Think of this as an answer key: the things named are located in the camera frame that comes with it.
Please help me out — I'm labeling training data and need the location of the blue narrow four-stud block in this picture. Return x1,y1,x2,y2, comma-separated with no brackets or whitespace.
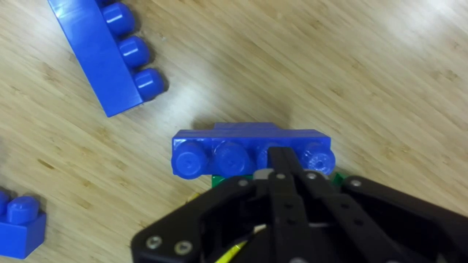
171,122,337,182

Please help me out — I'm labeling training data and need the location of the green two-stud block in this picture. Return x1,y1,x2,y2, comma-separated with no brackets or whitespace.
209,169,348,191

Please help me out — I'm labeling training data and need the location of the blue wide eight-stud block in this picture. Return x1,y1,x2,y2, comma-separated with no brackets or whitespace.
47,0,170,119

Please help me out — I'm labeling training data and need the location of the blue building block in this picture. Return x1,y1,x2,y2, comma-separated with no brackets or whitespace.
0,189,49,261

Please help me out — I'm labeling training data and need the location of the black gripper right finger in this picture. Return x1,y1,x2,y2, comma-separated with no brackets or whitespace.
283,147,468,263

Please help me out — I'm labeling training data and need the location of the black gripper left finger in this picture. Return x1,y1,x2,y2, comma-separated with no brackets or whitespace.
130,147,306,263

